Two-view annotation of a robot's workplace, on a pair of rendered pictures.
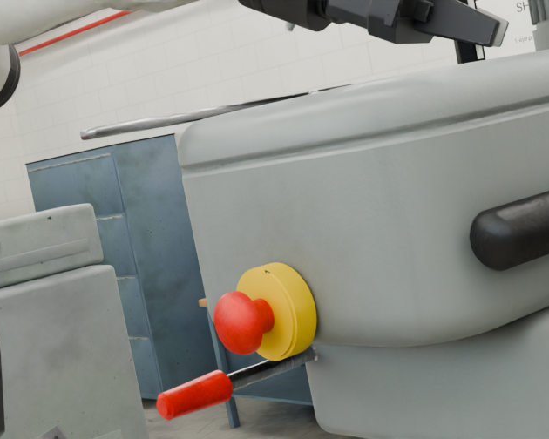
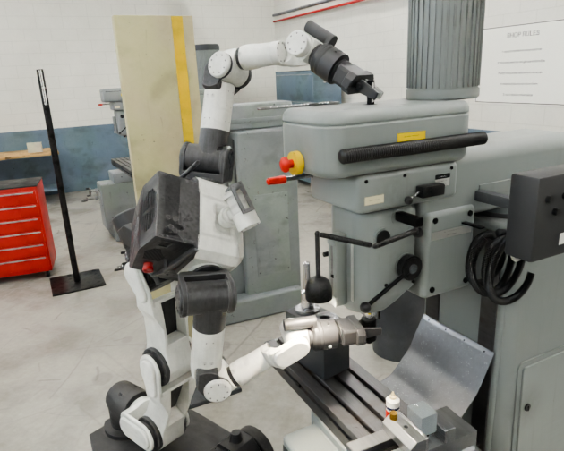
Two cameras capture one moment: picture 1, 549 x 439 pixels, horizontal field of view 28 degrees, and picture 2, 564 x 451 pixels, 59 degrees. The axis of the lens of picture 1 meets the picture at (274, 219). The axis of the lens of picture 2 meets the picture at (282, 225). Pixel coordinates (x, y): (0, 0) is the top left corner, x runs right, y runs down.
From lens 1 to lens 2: 60 cm
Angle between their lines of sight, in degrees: 18
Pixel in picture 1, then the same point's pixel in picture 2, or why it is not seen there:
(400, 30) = (349, 90)
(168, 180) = (334, 89)
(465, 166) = (342, 137)
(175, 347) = not seen: hidden behind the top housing
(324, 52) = not seen: hidden behind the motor
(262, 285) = (293, 156)
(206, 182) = (286, 126)
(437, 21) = (362, 89)
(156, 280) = not seen: hidden behind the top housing
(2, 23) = (246, 65)
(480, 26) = (372, 93)
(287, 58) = (397, 42)
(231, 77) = (371, 46)
